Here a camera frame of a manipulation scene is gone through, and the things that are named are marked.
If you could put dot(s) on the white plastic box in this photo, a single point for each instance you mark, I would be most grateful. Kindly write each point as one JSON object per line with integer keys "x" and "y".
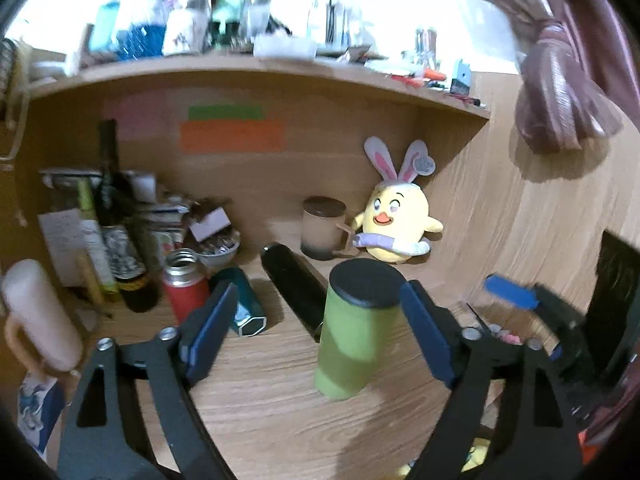
{"x": 274, "y": 46}

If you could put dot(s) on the yellow cloth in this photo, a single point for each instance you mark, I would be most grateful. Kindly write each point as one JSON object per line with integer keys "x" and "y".
{"x": 475, "y": 458}

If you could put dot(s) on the black cylindrical tumbler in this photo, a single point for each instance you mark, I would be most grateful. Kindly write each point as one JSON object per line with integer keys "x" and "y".
{"x": 297, "y": 285}

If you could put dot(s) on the green cup black base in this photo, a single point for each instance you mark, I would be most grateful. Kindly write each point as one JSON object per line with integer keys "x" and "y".
{"x": 362, "y": 308}

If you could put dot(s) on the yellow chick plush toy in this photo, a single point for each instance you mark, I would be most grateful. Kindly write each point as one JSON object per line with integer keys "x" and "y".
{"x": 393, "y": 225}

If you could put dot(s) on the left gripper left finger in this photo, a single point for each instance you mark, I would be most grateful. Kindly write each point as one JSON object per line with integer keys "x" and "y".
{"x": 132, "y": 415}

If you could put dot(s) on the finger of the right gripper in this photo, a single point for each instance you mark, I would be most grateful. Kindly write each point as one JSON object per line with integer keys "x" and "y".
{"x": 520, "y": 296}

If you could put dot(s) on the white bowl with items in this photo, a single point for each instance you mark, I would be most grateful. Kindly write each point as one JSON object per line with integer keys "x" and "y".
{"x": 219, "y": 250}

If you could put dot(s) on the pink sticky note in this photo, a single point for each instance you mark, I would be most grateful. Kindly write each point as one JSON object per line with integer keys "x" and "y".
{"x": 141, "y": 116}

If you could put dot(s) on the teal hexagonal cup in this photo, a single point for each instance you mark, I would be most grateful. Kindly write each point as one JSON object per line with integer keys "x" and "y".
{"x": 250, "y": 318}

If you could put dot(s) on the blue pencil sharpener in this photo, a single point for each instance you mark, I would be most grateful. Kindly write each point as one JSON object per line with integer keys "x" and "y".
{"x": 460, "y": 83}

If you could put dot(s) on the brown knotted curtain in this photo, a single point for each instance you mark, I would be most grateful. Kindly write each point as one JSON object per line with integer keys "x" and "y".
{"x": 580, "y": 70}

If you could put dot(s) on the brown mug with lid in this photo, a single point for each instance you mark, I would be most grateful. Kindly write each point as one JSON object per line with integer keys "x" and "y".
{"x": 325, "y": 233}

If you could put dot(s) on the red thermos bottle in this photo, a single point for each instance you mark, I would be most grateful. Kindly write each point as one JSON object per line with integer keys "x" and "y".
{"x": 185, "y": 282}

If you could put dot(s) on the clear tall jar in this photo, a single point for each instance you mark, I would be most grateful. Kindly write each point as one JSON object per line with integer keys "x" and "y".
{"x": 426, "y": 48}

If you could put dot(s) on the green sticky note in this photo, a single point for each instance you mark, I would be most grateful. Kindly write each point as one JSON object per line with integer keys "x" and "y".
{"x": 225, "y": 112}

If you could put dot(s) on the pink mug with handle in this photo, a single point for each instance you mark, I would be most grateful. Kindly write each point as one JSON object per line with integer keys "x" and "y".
{"x": 38, "y": 330}

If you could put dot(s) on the orange sticky note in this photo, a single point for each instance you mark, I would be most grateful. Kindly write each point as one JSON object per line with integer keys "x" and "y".
{"x": 215, "y": 136}

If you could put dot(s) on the dark wine bottle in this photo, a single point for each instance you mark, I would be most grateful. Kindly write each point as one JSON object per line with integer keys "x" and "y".
{"x": 114, "y": 198}

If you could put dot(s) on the clear plastic packaged item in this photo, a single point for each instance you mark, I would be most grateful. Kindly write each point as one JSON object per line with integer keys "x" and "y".
{"x": 336, "y": 25}

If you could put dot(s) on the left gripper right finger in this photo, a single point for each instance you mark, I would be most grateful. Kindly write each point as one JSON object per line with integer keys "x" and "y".
{"x": 535, "y": 435}

